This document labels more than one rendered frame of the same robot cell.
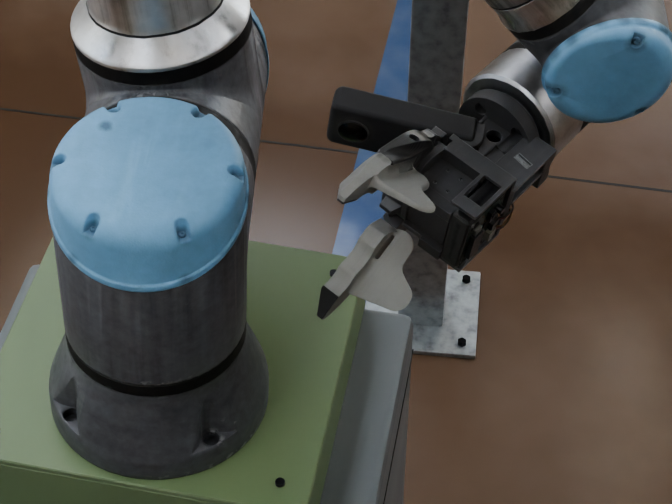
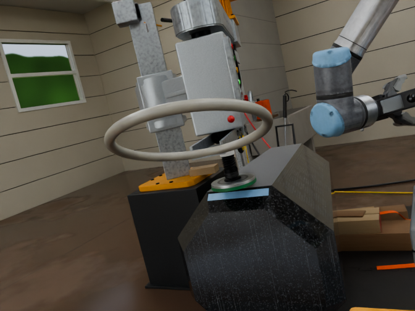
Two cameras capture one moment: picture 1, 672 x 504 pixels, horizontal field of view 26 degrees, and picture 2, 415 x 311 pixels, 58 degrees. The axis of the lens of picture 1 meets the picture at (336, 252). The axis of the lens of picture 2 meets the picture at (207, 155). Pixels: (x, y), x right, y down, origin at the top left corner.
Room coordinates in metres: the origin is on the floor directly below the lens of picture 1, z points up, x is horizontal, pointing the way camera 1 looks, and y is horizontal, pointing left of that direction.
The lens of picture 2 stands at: (1.98, -0.18, 1.29)
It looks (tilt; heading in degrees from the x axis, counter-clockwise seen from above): 8 degrees down; 202
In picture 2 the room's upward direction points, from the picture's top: 13 degrees counter-clockwise
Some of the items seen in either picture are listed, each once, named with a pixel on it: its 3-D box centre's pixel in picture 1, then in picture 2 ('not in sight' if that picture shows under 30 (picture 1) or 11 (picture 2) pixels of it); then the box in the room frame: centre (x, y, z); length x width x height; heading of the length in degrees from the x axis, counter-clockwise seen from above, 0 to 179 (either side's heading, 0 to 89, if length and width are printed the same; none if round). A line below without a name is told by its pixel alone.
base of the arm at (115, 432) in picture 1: (158, 353); not in sight; (0.80, 0.15, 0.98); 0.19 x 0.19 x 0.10
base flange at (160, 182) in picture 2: not in sight; (179, 177); (-0.56, -1.45, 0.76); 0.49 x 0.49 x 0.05; 83
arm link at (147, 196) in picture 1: (152, 232); not in sight; (0.81, 0.14, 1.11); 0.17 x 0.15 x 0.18; 178
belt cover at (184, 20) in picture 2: not in sight; (210, 34); (-0.02, -0.79, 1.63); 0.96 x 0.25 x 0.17; 10
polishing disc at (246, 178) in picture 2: not in sight; (233, 180); (0.33, -0.73, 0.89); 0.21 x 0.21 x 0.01
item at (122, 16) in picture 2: not in sight; (126, 13); (-0.42, -1.48, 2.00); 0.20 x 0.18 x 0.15; 83
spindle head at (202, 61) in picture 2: not in sight; (215, 88); (0.25, -0.75, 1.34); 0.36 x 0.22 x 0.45; 10
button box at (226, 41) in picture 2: not in sight; (233, 70); (0.38, -0.61, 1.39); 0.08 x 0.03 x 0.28; 10
